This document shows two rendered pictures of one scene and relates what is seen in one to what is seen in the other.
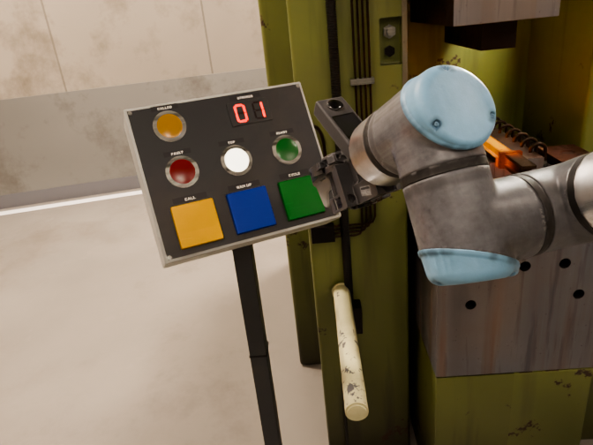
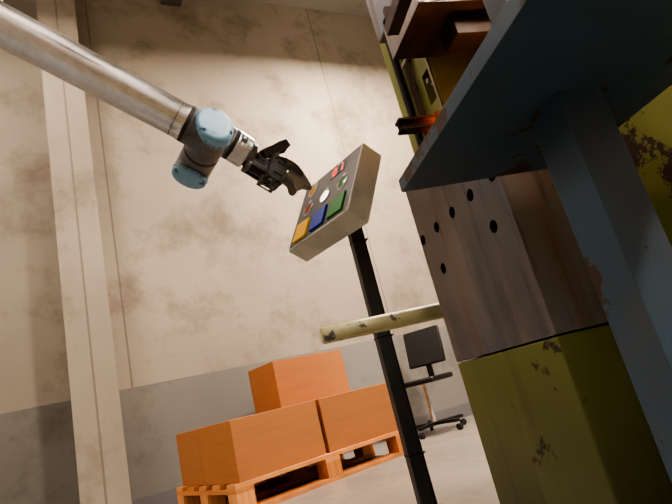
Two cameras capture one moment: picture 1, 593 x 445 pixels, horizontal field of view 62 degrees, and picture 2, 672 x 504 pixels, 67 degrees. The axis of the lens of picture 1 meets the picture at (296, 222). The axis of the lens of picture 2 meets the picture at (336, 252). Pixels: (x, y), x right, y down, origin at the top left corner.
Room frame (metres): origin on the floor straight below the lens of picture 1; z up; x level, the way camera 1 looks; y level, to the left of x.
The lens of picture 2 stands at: (0.36, -1.36, 0.46)
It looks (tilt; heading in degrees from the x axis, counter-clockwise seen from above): 16 degrees up; 71
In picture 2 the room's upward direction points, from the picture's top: 14 degrees counter-clockwise
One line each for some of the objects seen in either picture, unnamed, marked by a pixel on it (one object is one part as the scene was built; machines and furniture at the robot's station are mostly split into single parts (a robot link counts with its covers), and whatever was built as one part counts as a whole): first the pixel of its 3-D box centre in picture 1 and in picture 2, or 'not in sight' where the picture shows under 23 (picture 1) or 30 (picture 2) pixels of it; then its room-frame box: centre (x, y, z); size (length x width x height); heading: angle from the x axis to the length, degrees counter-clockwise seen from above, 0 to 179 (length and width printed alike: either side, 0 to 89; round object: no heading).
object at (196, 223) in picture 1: (197, 223); (302, 231); (0.79, 0.17, 1.01); 0.07 x 0.05 x 0.07; 112
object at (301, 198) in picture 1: (301, 197); (337, 205); (0.86, -0.01, 1.01); 0.07 x 0.05 x 0.07; 112
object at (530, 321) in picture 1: (481, 240); (575, 224); (1.21, -0.51, 0.69); 0.56 x 0.38 x 0.45; 177
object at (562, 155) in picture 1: (566, 165); not in sight; (1.04, -0.62, 0.95); 0.12 x 0.09 x 0.07; 177
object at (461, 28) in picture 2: (476, 31); (500, 30); (1.24, -0.48, 1.24); 0.30 x 0.07 x 0.06; 177
